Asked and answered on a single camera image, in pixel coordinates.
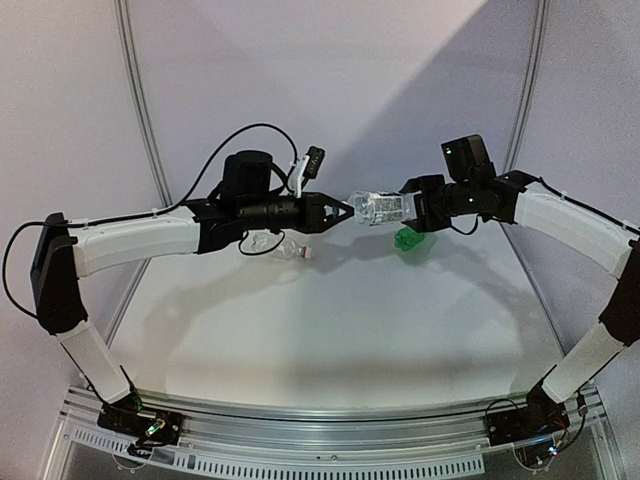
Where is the aluminium wall post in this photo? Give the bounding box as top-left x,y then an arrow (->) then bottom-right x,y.
503,0 -> 550,173
113,0 -> 176,206

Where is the crushed clear bottle red label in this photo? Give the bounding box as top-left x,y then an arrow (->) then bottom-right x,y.
250,232 -> 312,260

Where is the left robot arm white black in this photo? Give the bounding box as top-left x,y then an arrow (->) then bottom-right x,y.
30,147 -> 354,434

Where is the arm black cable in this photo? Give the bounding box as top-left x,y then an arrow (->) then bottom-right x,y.
449,177 -> 634,236
2,124 -> 299,319

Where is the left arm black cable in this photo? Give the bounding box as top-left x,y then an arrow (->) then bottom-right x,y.
2,124 -> 299,319

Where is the left aluminium wall post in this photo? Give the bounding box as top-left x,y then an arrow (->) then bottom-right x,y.
113,0 -> 176,206

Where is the right aluminium wall post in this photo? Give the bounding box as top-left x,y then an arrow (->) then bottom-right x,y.
503,0 -> 550,173

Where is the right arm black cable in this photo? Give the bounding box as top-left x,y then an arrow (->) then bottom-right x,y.
449,177 -> 634,236

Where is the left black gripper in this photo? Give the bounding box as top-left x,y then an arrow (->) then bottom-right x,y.
241,192 -> 353,234

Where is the green plastic bottle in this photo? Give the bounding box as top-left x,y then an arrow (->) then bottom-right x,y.
394,226 -> 428,252

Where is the aluminium front rail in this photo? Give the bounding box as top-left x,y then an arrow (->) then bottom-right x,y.
43,387 -> 625,479

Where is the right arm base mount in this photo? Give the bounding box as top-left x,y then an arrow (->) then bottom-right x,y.
483,391 -> 588,473

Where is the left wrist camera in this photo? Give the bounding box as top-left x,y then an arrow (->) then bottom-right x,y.
286,146 -> 326,198

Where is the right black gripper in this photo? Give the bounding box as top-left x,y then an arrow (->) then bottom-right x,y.
398,175 -> 474,233

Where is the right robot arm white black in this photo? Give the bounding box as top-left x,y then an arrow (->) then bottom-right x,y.
401,135 -> 639,436

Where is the clear labelled water bottle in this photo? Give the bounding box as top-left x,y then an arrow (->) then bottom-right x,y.
347,191 -> 417,226

